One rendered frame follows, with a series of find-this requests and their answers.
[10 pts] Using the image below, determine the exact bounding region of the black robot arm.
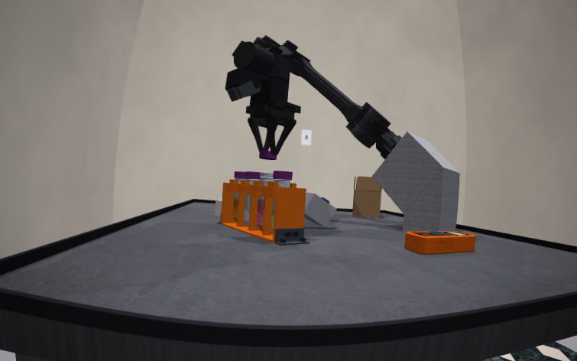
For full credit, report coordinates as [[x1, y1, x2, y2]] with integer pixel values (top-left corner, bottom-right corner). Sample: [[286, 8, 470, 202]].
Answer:
[[225, 35, 401, 160]]

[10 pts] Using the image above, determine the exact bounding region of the black table edge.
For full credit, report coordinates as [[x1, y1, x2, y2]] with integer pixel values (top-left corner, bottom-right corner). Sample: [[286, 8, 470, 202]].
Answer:
[[0, 199, 577, 347]]

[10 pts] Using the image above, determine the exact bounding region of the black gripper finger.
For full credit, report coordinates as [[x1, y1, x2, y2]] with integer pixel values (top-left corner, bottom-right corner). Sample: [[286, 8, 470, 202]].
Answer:
[[264, 113, 297, 155], [248, 117, 270, 152]]

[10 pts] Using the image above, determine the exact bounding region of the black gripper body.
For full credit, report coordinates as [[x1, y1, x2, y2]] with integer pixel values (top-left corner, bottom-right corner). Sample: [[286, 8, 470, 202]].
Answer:
[[246, 81, 301, 119]]

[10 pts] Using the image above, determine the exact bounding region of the brown cardboard box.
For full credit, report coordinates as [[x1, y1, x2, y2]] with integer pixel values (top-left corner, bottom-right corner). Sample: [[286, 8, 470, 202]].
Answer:
[[352, 176, 382, 218]]

